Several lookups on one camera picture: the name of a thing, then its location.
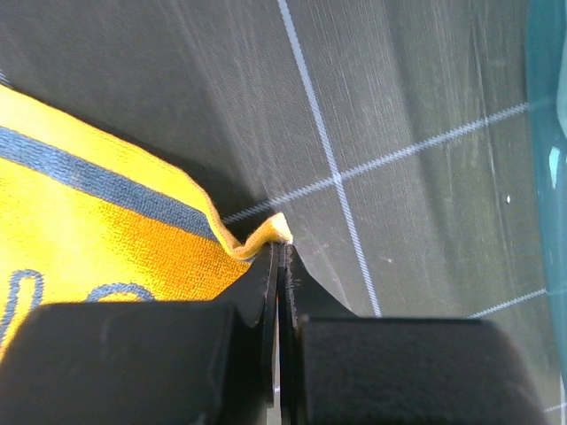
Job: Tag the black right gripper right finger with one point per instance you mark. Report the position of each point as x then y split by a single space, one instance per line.
338 367

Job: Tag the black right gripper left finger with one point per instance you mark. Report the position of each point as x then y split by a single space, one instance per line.
149 362

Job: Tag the yellow and blue cat towel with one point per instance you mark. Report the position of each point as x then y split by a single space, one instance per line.
88 217

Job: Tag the blue plastic basin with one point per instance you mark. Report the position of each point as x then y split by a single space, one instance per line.
545 59

